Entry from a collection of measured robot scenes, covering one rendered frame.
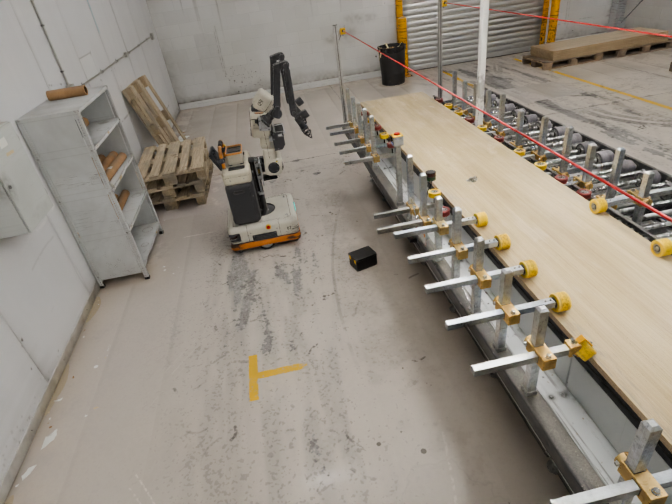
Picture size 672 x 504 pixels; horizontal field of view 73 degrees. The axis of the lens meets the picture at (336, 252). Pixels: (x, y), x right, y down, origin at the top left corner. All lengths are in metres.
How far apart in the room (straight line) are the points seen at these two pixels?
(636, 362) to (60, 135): 3.84
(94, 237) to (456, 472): 3.34
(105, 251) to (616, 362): 3.83
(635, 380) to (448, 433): 1.15
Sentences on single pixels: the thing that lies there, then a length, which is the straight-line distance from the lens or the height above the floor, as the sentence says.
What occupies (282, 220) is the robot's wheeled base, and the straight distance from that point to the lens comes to 4.26.
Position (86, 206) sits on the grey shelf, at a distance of 4.26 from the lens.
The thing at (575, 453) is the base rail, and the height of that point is 0.70.
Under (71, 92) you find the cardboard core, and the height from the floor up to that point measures 1.59.
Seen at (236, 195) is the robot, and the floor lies 0.60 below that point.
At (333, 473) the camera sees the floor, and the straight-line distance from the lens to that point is 2.64.
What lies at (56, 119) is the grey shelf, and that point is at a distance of 4.05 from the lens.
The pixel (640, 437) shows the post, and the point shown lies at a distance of 1.51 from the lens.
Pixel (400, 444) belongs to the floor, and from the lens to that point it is 2.70.
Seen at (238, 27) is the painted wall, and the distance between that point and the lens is 10.07.
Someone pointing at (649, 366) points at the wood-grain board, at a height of 0.90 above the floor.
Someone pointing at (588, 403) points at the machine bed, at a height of 0.67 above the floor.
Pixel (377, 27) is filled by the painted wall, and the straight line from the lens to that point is 10.42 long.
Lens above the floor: 2.25
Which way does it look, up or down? 33 degrees down
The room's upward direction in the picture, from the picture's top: 8 degrees counter-clockwise
